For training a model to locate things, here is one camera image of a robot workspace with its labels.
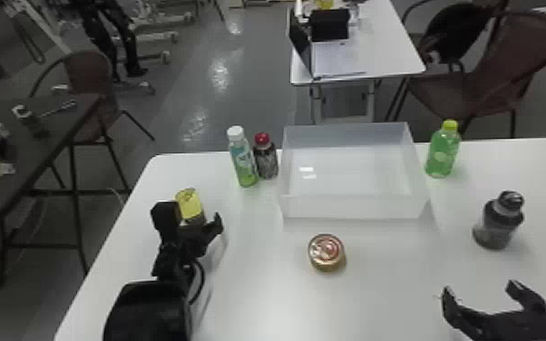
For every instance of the dark bottle with red cap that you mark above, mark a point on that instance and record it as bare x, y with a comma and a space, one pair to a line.
266, 159

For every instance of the person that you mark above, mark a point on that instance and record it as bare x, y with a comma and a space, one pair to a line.
106, 33

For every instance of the black laptop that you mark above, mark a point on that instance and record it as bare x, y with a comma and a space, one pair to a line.
330, 52

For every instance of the white side table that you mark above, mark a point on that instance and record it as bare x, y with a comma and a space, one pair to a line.
387, 47

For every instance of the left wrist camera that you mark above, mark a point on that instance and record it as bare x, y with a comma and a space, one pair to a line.
166, 221

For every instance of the brown chair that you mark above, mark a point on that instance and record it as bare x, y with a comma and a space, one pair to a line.
89, 74
501, 71

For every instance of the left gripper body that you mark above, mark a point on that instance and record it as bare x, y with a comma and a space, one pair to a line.
191, 242

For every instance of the green and white bottle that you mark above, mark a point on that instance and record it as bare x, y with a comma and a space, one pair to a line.
243, 159

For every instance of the gold can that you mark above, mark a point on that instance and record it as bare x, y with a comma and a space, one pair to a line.
326, 251

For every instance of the clear box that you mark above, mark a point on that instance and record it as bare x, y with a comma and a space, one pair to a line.
351, 178

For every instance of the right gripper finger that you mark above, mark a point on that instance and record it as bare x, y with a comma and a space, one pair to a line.
456, 312
527, 297

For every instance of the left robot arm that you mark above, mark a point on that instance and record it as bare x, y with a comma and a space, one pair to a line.
149, 309

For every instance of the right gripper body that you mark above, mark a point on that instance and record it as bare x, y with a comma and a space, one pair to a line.
511, 327

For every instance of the grey bottle with black cap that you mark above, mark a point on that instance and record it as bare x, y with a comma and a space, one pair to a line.
497, 224

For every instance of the yellow bottle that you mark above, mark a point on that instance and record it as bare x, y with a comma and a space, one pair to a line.
190, 204

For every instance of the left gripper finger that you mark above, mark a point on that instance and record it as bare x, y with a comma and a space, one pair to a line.
212, 227

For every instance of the dark side table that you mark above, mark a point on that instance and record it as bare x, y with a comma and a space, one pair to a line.
20, 157

